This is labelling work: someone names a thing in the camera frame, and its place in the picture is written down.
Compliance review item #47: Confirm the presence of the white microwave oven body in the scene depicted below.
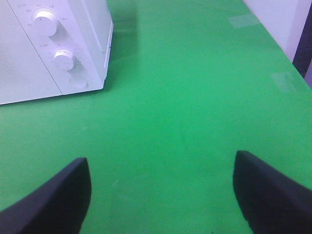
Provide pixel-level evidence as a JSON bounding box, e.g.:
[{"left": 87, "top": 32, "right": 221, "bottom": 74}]
[{"left": 7, "top": 0, "right": 114, "bottom": 95}]

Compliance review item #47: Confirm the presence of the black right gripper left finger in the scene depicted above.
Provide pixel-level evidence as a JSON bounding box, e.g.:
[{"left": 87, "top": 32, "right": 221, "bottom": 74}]
[{"left": 0, "top": 157, "right": 92, "bottom": 234}]

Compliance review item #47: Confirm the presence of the white microwave knob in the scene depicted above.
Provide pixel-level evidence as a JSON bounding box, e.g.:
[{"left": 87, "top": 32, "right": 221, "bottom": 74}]
[
  {"left": 33, "top": 10, "right": 60, "bottom": 37},
  {"left": 53, "top": 49, "right": 76, "bottom": 71}
]

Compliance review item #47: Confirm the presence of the white microwave door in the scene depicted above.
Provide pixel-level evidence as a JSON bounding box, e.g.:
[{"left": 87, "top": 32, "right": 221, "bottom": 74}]
[{"left": 0, "top": 0, "right": 61, "bottom": 104}]

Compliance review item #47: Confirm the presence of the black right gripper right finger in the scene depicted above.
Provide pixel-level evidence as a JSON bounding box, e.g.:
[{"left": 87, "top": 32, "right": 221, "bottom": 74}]
[{"left": 233, "top": 150, "right": 312, "bottom": 234}]

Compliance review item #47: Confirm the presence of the round white door release button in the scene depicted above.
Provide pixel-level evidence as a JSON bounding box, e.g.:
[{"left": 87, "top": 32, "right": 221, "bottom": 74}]
[{"left": 69, "top": 76, "right": 88, "bottom": 89}]

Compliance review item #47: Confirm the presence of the green table cloth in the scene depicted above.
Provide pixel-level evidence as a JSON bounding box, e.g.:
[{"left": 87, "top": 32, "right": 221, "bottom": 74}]
[{"left": 0, "top": 0, "right": 312, "bottom": 234}]

